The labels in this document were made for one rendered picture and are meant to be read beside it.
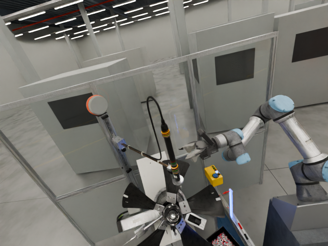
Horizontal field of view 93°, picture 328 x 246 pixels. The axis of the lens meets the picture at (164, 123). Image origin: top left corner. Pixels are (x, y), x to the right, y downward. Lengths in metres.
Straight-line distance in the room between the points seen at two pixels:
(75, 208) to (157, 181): 1.17
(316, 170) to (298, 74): 3.67
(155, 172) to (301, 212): 0.97
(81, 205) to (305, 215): 2.02
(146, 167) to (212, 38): 2.57
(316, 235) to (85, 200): 2.00
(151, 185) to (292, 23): 3.98
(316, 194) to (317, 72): 3.89
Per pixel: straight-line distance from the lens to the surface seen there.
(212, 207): 1.24
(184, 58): 1.47
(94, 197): 2.12
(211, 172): 1.56
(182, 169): 1.16
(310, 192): 1.31
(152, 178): 1.41
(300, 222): 1.38
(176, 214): 1.17
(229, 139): 0.94
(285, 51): 4.41
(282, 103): 1.14
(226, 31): 3.33
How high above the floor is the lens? 2.21
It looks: 28 degrees down
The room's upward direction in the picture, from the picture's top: 14 degrees counter-clockwise
